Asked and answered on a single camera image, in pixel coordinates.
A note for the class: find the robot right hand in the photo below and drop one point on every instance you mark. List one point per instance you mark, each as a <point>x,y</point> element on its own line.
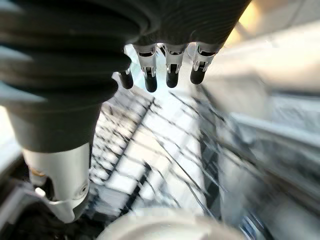
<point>62,62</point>

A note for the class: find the dishwasher tub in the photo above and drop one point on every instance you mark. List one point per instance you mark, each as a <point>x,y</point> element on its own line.
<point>262,130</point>

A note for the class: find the white round plate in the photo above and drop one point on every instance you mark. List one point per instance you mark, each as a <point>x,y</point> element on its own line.
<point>167,228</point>

